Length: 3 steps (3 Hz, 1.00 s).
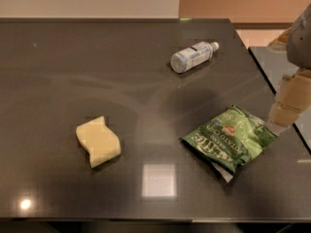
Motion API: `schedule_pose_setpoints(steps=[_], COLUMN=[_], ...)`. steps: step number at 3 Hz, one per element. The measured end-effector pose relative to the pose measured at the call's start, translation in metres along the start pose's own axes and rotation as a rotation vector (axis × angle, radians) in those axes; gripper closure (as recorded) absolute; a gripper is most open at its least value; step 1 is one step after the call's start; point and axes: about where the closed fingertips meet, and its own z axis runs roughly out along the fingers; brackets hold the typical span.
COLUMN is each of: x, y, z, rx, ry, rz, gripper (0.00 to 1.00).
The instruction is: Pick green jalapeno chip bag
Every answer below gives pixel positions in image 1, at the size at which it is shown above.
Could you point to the grey side table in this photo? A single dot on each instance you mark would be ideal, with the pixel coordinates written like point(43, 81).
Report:
point(274, 66)

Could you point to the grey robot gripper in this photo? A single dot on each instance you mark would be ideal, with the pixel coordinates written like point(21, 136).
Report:
point(300, 46)

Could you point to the yellow wavy sponge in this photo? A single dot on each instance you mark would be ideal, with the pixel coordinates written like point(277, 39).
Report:
point(99, 141)

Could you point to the green jalapeno chip bag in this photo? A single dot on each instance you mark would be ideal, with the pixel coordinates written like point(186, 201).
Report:
point(231, 139)

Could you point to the clear plastic water bottle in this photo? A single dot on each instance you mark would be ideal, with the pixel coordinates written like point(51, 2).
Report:
point(186, 59)

